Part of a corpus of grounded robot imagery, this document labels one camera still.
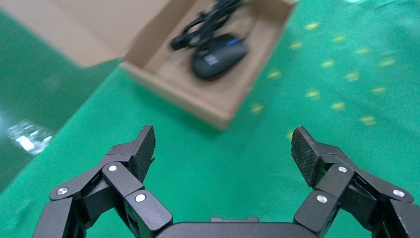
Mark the black wired computer mouse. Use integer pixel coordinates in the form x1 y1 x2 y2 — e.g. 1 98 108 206
191 4 260 81

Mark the green table cloth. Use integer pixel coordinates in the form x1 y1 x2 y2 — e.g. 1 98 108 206
0 0 420 238

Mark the open brown cardboard box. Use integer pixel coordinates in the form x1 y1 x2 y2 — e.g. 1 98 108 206
0 0 298 132

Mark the black data cable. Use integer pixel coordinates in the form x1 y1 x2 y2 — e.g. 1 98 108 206
169 0 246 52

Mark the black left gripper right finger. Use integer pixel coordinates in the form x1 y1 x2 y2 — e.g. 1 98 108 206
290 125 420 238

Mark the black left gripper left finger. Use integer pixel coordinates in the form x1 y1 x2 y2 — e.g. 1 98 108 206
33 124 173 238

